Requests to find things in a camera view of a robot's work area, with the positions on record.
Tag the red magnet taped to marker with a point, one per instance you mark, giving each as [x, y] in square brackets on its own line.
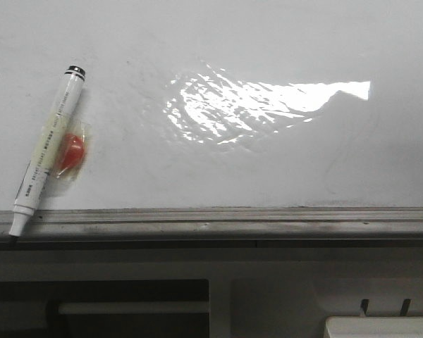
[73, 150]

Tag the white whiteboard marker pen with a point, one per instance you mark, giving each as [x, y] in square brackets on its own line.
[45, 152]

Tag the white glossy whiteboard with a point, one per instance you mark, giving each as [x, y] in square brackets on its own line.
[221, 103]

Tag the white box lower right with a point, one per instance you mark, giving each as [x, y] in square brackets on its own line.
[374, 327]

